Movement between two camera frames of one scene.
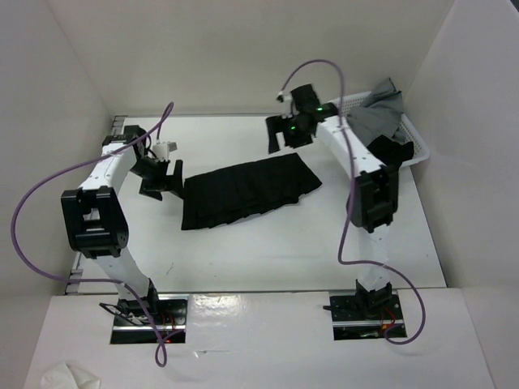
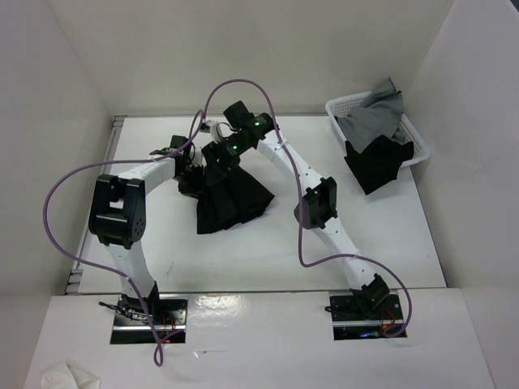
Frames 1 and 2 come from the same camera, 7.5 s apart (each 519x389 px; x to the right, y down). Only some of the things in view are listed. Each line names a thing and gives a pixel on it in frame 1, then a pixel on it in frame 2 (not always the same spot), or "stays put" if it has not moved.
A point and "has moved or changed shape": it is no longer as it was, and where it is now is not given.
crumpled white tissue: [68, 377] stays put
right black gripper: [276, 124] -> [216, 171]
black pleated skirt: [218, 198] has moved or changed shape
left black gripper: [173, 183] -> [196, 190]
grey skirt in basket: [379, 115] stays put
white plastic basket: [406, 129] stays put
